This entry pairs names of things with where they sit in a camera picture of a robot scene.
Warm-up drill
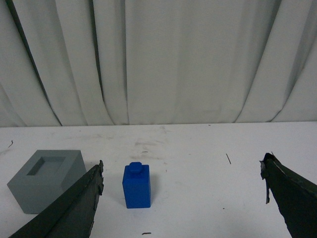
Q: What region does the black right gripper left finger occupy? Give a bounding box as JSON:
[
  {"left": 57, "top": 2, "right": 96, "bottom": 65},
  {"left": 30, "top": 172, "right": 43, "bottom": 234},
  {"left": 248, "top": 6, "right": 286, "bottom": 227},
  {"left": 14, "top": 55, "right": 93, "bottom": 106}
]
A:
[{"left": 11, "top": 161, "right": 104, "bottom": 238}]

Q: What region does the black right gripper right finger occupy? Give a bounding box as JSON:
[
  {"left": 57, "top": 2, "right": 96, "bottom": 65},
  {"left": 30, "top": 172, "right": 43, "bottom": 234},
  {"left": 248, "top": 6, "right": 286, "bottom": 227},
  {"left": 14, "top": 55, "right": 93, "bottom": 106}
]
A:
[{"left": 260, "top": 153, "right": 317, "bottom": 238}]

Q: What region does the blue block with knob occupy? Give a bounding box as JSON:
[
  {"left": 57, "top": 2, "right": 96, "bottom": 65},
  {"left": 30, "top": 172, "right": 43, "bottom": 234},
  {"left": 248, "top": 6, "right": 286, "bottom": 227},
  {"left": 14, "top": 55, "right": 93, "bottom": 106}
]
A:
[{"left": 122, "top": 162, "right": 151, "bottom": 209}]

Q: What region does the gray square base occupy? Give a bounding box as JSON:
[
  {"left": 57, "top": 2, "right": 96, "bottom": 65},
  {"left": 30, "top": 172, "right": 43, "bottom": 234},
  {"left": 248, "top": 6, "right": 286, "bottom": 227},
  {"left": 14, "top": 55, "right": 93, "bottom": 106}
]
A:
[{"left": 7, "top": 150, "right": 86, "bottom": 214}]

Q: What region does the white curtain backdrop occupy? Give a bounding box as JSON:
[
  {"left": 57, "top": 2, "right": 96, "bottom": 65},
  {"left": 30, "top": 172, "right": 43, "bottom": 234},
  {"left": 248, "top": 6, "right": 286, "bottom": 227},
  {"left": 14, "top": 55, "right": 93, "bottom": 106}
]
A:
[{"left": 0, "top": 0, "right": 317, "bottom": 127}]

